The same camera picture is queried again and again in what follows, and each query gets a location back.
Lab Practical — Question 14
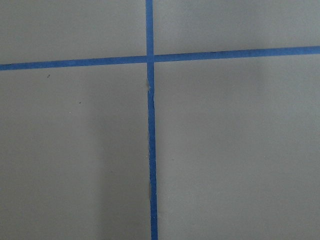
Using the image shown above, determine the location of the blue tape strip lengthwise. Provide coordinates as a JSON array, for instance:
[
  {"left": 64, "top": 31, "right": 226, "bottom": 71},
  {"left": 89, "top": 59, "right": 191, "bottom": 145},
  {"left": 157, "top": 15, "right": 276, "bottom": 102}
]
[{"left": 145, "top": 0, "right": 159, "bottom": 240}]

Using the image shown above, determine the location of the blue tape strip crosswise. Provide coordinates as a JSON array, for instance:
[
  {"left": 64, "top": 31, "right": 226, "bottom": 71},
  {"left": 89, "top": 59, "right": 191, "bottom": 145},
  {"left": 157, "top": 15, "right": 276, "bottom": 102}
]
[{"left": 0, "top": 46, "right": 320, "bottom": 71}]

